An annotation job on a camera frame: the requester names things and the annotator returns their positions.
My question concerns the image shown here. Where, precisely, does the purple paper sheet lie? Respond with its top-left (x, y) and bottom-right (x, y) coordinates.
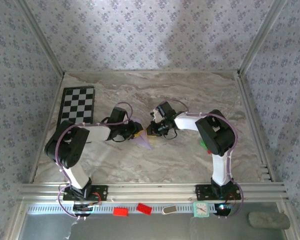
top-left (128, 117), bottom-right (153, 150)

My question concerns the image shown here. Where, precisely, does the black and grey checkerboard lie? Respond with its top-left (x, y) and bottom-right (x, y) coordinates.
top-left (56, 86), bottom-right (96, 126)

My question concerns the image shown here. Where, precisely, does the red toy brick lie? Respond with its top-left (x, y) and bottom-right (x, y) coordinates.
top-left (112, 207), bottom-right (129, 217)
top-left (136, 202), bottom-right (153, 216)

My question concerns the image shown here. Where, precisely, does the silver oval object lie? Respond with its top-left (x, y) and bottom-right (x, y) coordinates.
top-left (161, 204), bottom-right (177, 215)

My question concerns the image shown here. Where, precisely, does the perforated metal strip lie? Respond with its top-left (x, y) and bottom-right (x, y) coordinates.
top-left (26, 202), bottom-right (237, 215)

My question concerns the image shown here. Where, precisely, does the mint green clock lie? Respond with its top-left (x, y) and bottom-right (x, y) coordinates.
top-left (192, 201), bottom-right (210, 218)

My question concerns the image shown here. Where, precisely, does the clear tape strip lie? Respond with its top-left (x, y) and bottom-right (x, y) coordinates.
top-left (64, 219), bottom-right (79, 240)

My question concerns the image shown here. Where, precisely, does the grey stone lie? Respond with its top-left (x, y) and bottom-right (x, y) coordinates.
top-left (248, 211), bottom-right (291, 230)

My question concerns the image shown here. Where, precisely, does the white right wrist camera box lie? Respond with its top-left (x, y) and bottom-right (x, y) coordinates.
top-left (149, 107), bottom-right (163, 124)

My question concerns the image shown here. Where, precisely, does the aluminium mounting rail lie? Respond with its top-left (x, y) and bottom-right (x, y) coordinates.
top-left (17, 182), bottom-right (290, 203)

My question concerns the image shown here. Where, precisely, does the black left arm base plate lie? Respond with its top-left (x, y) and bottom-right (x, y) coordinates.
top-left (62, 184), bottom-right (109, 202)

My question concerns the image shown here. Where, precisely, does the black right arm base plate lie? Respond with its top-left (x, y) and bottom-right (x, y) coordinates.
top-left (195, 184), bottom-right (242, 201)

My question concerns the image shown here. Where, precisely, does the aluminium side rail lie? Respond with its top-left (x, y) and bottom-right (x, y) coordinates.
top-left (236, 72), bottom-right (276, 182)
top-left (28, 71), bottom-right (66, 184)

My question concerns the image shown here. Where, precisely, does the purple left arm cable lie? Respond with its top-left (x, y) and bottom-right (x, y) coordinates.
top-left (54, 101), bottom-right (134, 221)

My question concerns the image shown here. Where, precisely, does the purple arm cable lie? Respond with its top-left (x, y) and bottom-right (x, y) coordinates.
top-left (157, 99), bottom-right (244, 221)
top-left (54, 101), bottom-right (134, 221)

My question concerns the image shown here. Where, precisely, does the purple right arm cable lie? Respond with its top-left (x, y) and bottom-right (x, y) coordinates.
top-left (157, 99), bottom-right (244, 221)

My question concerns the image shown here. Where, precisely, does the aluminium frame post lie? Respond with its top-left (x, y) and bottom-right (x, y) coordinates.
top-left (14, 0), bottom-right (66, 77)
top-left (237, 0), bottom-right (288, 76)

